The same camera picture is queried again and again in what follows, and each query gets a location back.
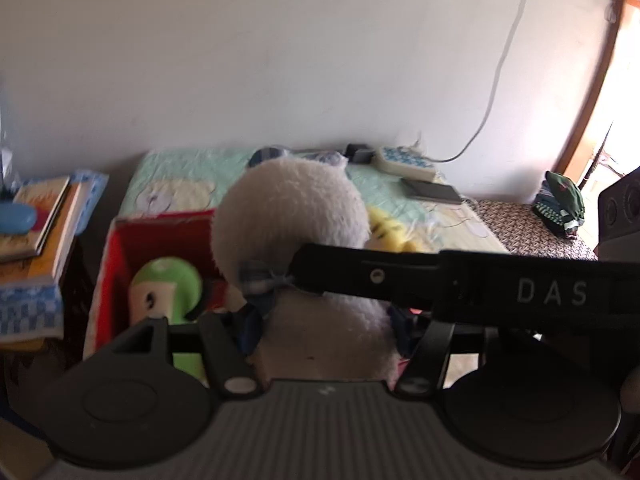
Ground yellow tiger plush toy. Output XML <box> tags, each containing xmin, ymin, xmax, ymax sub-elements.
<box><xmin>366</xmin><ymin>205</ymin><xmax>430</xmax><ymax>254</ymax></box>

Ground green bean plush toy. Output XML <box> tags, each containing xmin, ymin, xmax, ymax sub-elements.
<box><xmin>128</xmin><ymin>257</ymin><xmax>208</xmax><ymax>384</ymax></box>

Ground white bunny plush toy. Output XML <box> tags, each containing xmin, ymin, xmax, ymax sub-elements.
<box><xmin>212</xmin><ymin>157</ymin><xmax>400</xmax><ymax>382</ymax></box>

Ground patterned brown mattress cover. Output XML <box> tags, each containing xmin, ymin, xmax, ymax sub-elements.
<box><xmin>472</xmin><ymin>200</ymin><xmax>597</xmax><ymax>260</ymax></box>

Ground black smartphone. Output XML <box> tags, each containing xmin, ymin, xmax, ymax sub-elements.
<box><xmin>400</xmin><ymin>178</ymin><xmax>464</xmax><ymax>205</ymax></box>

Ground folded green clothes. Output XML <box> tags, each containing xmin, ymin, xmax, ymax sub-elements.
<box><xmin>532</xmin><ymin>171</ymin><xmax>585</xmax><ymax>240</ymax></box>

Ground red cardboard box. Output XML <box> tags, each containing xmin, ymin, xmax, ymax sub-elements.
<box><xmin>84</xmin><ymin>209</ymin><xmax>227</xmax><ymax>358</ymax></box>

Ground white power strip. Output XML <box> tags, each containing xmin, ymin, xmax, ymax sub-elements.
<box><xmin>373</xmin><ymin>146</ymin><xmax>437</xmax><ymax>182</ymax></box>

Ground black power adapter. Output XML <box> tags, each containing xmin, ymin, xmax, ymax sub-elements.
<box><xmin>344</xmin><ymin>143</ymin><xmax>375</xmax><ymax>165</ymax></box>

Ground lower orange book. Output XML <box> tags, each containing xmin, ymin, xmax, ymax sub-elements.
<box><xmin>1</xmin><ymin>178</ymin><xmax>86</xmax><ymax>289</ymax></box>

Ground orange book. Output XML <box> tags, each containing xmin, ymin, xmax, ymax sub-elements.
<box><xmin>1</xmin><ymin>178</ymin><xmax>86</xmax><ymax>289</ymax></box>
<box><xmin>0</xmin><ymin>177</ymin><xmax>70</xmax><ymax>262</ymax></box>

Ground blue checkered cloth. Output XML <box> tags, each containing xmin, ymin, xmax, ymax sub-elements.
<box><xmin>1</xmin><ymin>170</ymin><xmax>108</xmax><ymax>344</ymax></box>

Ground top orange book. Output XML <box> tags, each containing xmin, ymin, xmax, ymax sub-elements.
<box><xmin>0</xmin><ymin>177</ymin><xmax>70</xmax><ymax>262</ymax></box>

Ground blue glasses case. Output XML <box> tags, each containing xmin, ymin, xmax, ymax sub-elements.
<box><xmin>0</xmin><ymin>202</ymin><xmax>37</xmax><ymax>235</ymax></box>

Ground black camera rig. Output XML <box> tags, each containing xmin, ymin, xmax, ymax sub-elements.
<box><xmin>597</xmin><ymin>168</ymin><xmax>640</xmax><ymax>263</ymax></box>

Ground grey wall cable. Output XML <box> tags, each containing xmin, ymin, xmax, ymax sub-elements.
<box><xmin>429</xmin><ymin>0</ymin><xmax>532</xmax><ymax>164</ymax></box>

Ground wooden door frame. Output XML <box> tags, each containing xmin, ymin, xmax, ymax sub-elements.
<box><xmin>553</xmin><ymin>0</ymin><xmax>639</xmax><ymax>174</ymax></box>

